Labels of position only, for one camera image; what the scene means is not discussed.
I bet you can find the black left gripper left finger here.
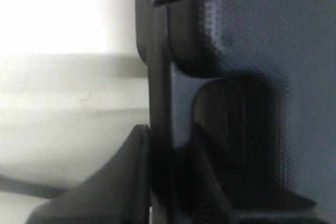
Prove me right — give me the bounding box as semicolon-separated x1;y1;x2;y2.
27;125;150;223

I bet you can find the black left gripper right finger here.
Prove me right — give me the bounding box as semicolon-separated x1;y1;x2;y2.
178;124;318;223

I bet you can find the black cord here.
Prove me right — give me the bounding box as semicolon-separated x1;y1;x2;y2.
0;173;64;200

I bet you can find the black plastic case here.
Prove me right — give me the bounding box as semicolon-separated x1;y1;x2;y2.
135;0;335;223

